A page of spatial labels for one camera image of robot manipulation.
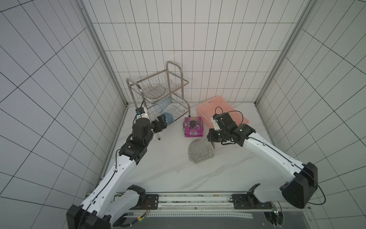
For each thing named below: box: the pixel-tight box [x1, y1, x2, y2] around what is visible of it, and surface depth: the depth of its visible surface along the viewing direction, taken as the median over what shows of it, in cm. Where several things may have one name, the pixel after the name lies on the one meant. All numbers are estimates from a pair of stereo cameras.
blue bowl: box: [164, 112, 174, 125], surface depth 102 cm
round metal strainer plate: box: [141, 84, 167, 100], surface depth 92 cm
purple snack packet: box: [183, 116, 204, 138], surface depth 100 cm
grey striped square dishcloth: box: [187, 137, 215, 165], surface depth 87 cm
